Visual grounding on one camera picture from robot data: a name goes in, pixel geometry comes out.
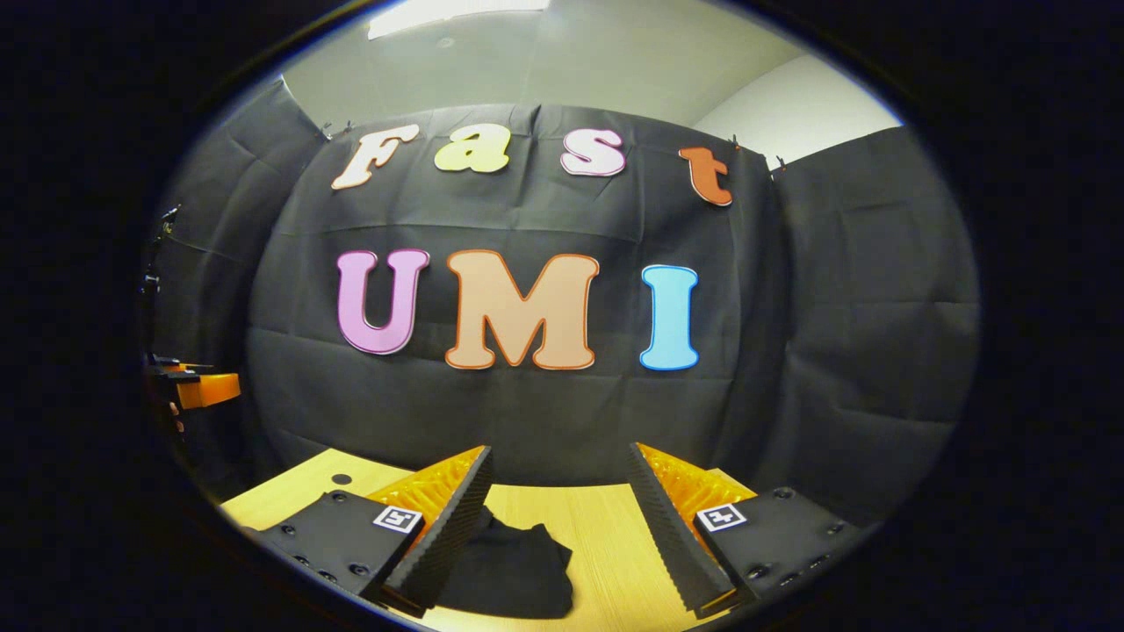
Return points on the black button shirt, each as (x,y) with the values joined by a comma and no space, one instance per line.
(518,570)

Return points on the ceiling light panel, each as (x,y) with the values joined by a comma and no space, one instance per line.
(457,13)

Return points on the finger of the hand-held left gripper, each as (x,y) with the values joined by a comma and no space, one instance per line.
(211,391)

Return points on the black backdrop cloth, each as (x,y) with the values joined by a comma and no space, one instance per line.
(527,404)

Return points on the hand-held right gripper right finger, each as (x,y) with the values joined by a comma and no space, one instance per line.
(676,535)

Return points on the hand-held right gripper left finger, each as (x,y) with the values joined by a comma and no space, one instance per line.
(452,535)

